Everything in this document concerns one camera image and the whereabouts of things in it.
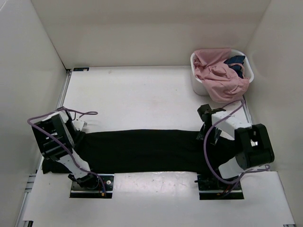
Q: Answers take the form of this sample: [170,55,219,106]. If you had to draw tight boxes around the black trousers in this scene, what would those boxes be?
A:
[42,129,237,175]

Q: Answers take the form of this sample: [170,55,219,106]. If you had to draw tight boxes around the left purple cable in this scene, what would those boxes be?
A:
[27,106,106,193]

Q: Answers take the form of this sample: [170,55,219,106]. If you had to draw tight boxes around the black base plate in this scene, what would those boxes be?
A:
[195,175,244,201]
[70,174,115,199]

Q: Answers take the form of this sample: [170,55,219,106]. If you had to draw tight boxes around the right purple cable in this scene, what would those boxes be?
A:
[203,99,271,197]

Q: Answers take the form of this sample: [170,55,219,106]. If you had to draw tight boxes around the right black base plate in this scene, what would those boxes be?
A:
[195,175,244,201]

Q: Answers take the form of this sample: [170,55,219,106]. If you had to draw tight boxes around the dark blue garment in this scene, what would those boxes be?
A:
[224,55,246,79]

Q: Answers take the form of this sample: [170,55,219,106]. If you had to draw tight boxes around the pink garment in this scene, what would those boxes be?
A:
[194,48,250,103]

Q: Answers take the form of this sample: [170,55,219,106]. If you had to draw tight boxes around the aluminium frame rail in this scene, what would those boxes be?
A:
[35,165,268,175]

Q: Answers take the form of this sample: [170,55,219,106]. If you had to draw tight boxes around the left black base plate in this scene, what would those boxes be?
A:
[70,174,115,199]

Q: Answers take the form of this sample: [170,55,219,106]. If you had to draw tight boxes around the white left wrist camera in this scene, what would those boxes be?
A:
[72,120,87,131]

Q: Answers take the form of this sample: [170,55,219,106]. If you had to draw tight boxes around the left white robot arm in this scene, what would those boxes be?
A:
[27,108,103,190]

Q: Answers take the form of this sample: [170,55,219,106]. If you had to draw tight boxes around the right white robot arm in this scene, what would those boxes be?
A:
[197,104,275,189]

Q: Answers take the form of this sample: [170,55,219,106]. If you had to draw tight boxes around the purple cable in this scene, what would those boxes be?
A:
[203,99,271,197]
[27,106,106,193]

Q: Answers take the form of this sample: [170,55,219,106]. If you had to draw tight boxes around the blue white label sticker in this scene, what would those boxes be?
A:
[73,67,89,72]

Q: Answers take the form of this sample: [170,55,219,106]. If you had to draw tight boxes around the white plastic basket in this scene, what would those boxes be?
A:
[190,49,254,96]

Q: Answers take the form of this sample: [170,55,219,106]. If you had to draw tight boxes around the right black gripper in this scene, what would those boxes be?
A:
[196,124,222,149]

